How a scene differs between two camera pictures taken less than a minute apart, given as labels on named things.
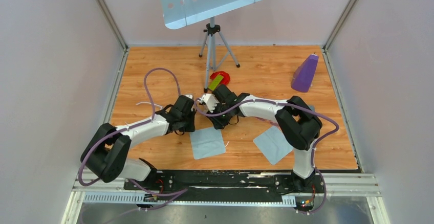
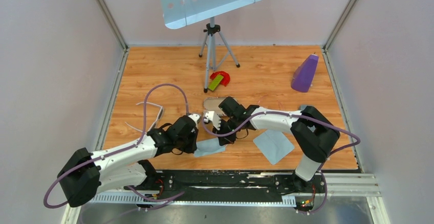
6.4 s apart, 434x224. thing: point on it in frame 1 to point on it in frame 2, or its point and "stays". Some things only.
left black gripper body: [188, 122] to [187, 144]
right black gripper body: [221, 120] to [226, 126]
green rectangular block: [215, 82] stays
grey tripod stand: [217, 49] stays
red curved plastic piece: [225, 79] stays
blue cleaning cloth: [273, 144] stays
